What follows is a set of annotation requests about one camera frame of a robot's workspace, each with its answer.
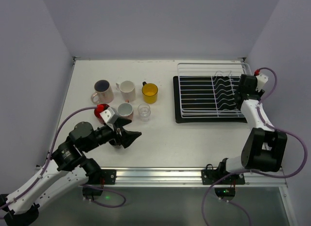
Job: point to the pale pink mug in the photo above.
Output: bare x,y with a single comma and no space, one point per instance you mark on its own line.
103,93

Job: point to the dark brown cup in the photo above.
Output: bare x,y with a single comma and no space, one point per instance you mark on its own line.
115,145

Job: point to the red mug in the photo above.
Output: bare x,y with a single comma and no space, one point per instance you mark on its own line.
98,110

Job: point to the white faceted mug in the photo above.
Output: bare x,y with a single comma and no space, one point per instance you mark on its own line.
127,89

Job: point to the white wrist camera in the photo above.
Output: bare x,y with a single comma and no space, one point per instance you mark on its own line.
262,79
109,116

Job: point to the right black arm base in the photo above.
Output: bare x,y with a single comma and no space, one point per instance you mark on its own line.
210,175

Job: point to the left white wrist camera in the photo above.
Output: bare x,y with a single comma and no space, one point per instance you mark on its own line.
109,116

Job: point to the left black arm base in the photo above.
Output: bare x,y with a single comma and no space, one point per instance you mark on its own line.
98,181

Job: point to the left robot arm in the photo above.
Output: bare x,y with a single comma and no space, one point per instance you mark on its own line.
66,168

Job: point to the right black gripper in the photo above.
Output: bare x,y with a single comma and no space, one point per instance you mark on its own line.
242,90

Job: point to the aluminium mounting rail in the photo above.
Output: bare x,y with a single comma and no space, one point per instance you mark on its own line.
181,177

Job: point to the black drain tray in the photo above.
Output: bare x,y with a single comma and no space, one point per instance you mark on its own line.
206,99

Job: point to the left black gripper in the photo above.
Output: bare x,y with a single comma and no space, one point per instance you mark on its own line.
118,134

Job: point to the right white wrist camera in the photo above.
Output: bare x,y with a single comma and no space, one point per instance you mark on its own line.
262,79

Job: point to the clear glass cup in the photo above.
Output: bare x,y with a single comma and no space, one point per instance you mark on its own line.
144,112

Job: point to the salmon pink mug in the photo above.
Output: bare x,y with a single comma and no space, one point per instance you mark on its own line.
126,110

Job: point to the yellow mug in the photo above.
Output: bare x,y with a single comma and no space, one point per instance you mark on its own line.
149,92

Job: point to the white wire dish rack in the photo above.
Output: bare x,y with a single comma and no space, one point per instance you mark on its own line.
225,68

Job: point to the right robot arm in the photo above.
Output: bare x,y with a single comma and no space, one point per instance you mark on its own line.
264,148

